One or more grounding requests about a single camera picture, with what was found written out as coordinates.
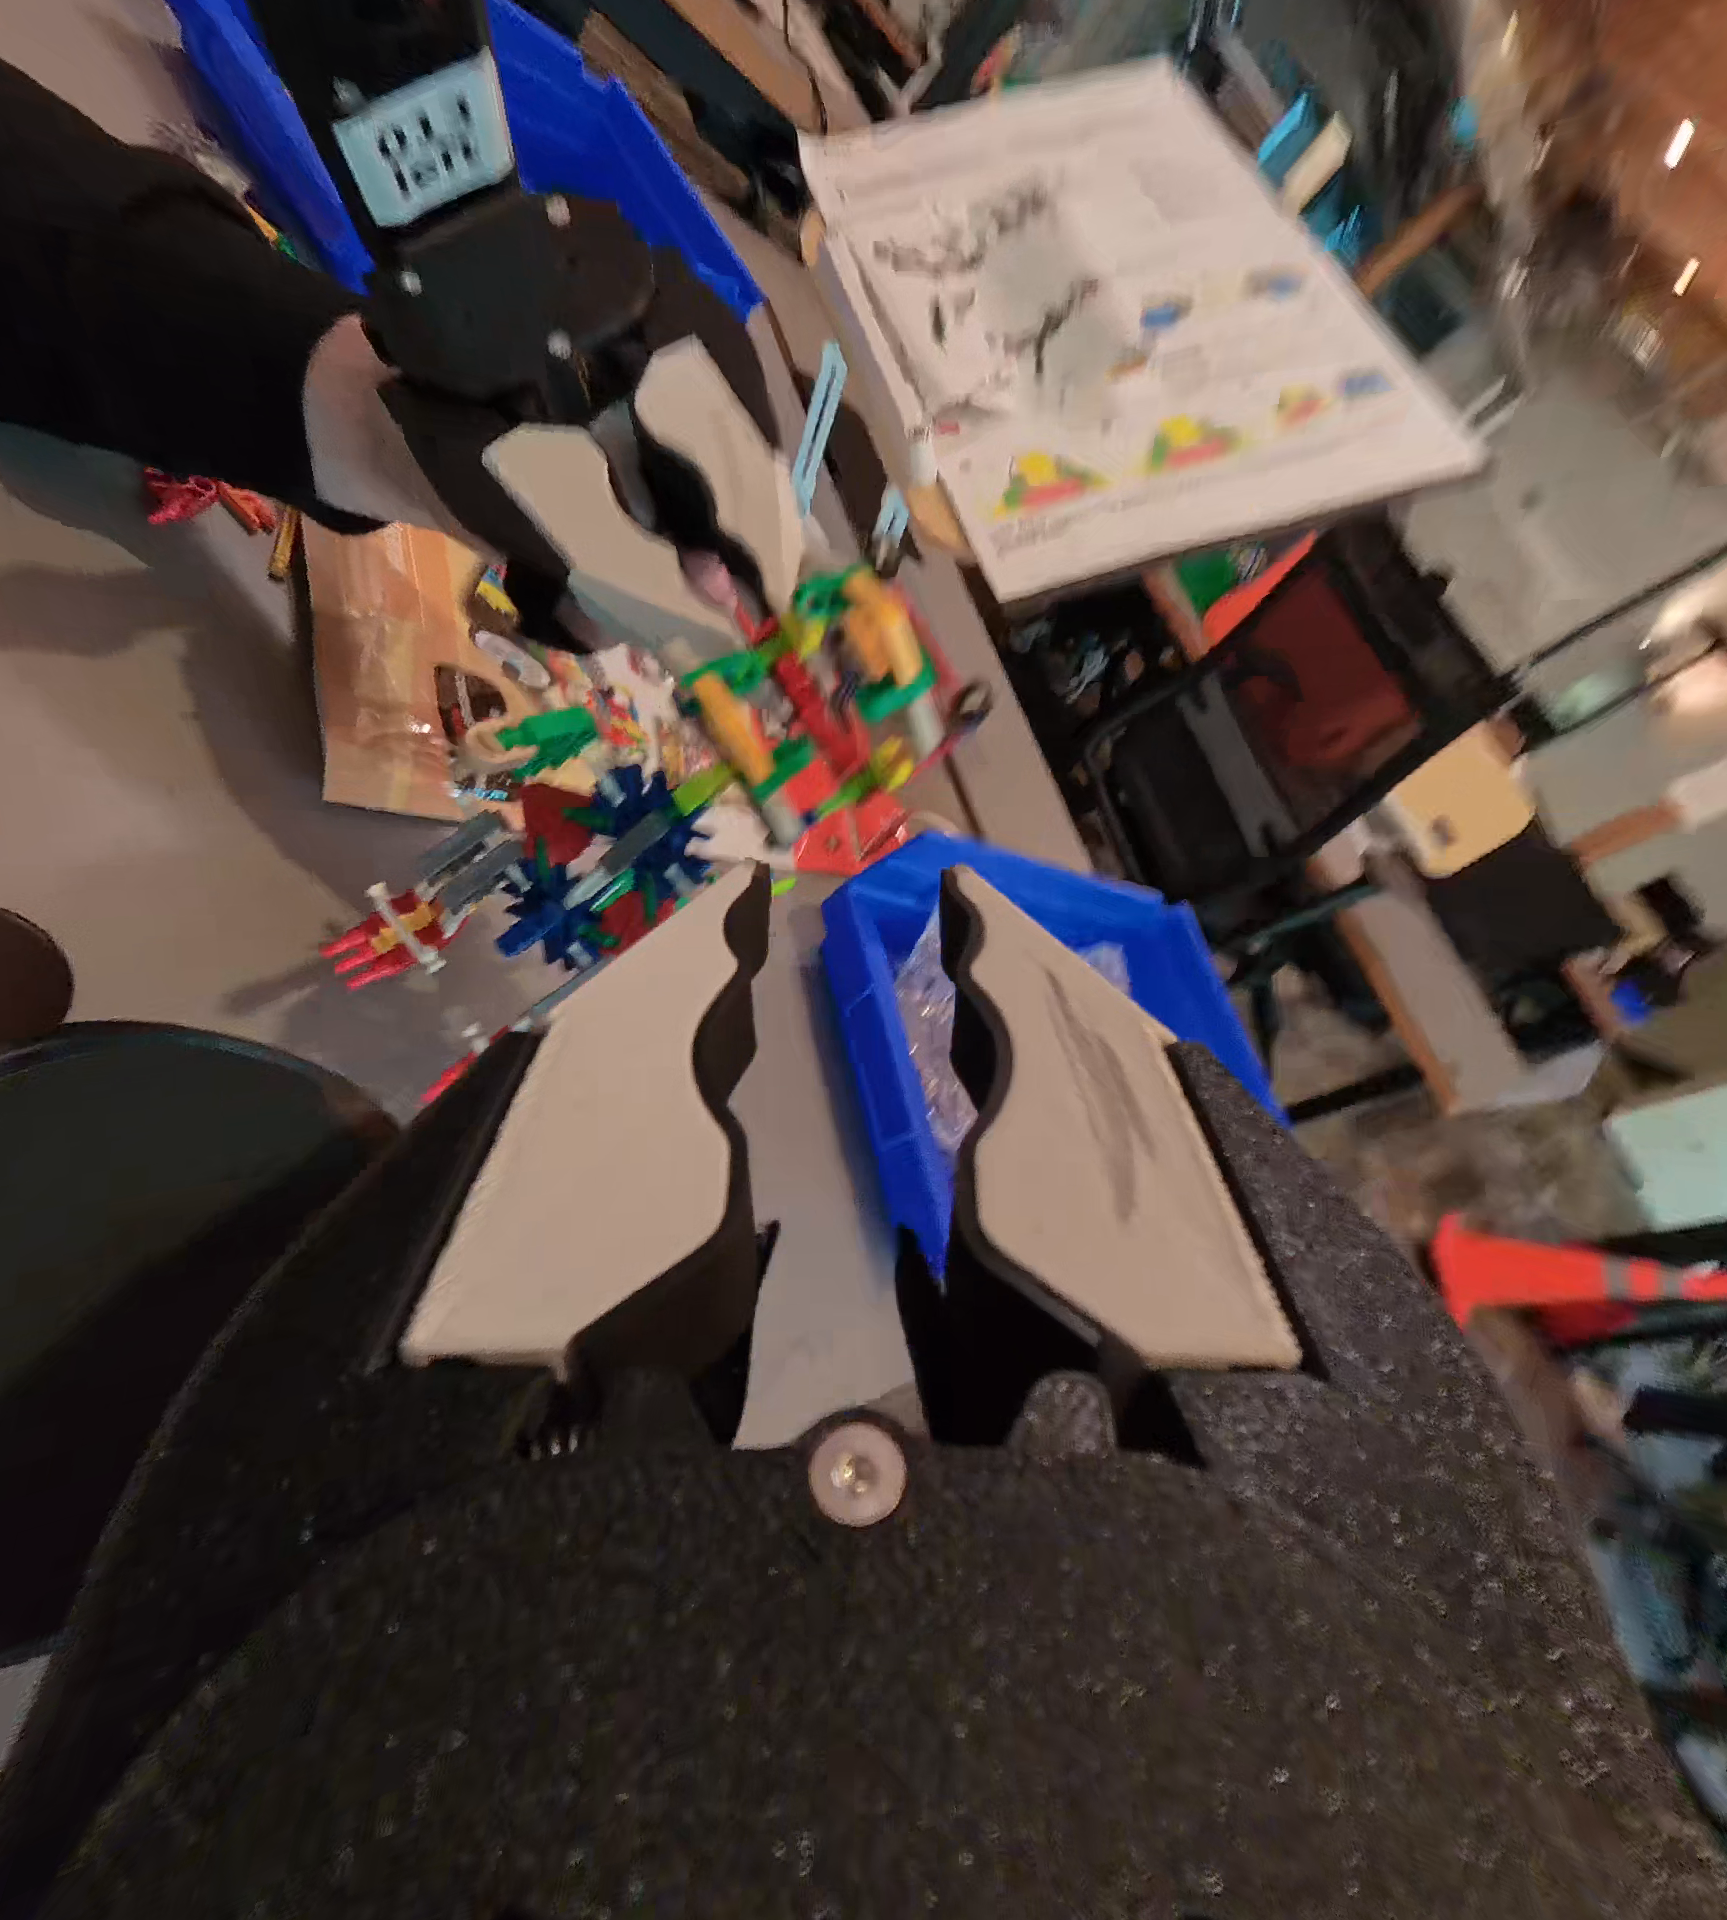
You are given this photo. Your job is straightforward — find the large blue plastic bin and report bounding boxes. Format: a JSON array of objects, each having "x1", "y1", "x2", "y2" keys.
[{"x1": 163, "y1": 0, "x2": 766, "y2": 324}]

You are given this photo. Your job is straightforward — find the orange traffic cone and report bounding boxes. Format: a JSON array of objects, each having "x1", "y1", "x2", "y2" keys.
[{"x1": 1430, "y1": 1213, "x2": 1727, "y2": 1340}]

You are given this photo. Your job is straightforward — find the person's left forearm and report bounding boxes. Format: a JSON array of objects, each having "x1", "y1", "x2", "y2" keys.
[{"x1": 0, "y1": 7, "x2": 370, "y2": 534}]

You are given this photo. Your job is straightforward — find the green connector toy assembly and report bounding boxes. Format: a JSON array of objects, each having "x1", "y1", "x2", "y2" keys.
[{"x1": 320, "y1": 562, "x2": 998, "y2": 997}]

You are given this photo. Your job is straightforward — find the person's left hand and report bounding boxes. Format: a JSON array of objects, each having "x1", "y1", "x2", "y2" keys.
[{"x1": 298, "y1": 315, "x2": 481, "y2": 561}]

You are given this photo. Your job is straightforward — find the clear plastic bag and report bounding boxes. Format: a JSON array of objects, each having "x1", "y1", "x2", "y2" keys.
[{"x1": 889, "y1": 902, "x2": 1137, "y2": 1160}]

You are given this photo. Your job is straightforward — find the black grey connector toy assembly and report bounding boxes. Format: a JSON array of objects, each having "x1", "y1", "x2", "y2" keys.
[{"x1": 412, "y1": 812, "x2": 542, "y2": 919}]

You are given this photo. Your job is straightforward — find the small blue plastic bin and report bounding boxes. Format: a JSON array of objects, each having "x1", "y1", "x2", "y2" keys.
[{"x1": 819, "y1": 831, "x2": 1287, "y2": 1283}]

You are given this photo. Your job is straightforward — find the white adjustable book stand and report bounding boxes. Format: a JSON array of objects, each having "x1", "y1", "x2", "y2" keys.
[{"x1": 788, "y1": 336, "x2": 992, "y2": 591}]

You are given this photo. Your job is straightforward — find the red fan connector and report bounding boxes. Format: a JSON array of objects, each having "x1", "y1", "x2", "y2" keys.
[{"x1": 143, "y1": 471, "x2": 279, "y2": 536}]

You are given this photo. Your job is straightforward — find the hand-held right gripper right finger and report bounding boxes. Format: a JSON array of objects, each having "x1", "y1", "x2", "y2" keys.
[{"x1": 934, "y1": 866, "x2": 1303, "y2": 1446}]

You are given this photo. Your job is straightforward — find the black office chair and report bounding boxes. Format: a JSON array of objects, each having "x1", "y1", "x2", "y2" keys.
[{"x1": 0, "y1": 893, "x2": 402, "y2": 1685}]

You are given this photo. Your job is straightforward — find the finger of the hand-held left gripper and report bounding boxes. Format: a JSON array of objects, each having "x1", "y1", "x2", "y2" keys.
[
  {"x1": 630, "y1": 333, "x2": 809, "y2": 606},
  {"x1": 481, "y1": 425, "x2": 747, "y2": 650}
]

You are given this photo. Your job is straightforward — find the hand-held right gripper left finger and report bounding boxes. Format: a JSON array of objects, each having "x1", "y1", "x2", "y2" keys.
[{"x1": 398, "y1": 862, "x2": 776, "y2": 1446}]

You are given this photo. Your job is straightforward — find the instruction booklet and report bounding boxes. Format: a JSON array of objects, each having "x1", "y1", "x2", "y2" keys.
[{"x1": 797, "y1": 56, "x2": 1491, "y2": 606}]

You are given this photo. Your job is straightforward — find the construction toy set plastic bag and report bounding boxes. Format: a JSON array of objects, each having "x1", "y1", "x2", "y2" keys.
[{"x1": 293, "y1": 516, "x2": 955, "y2": 875}]

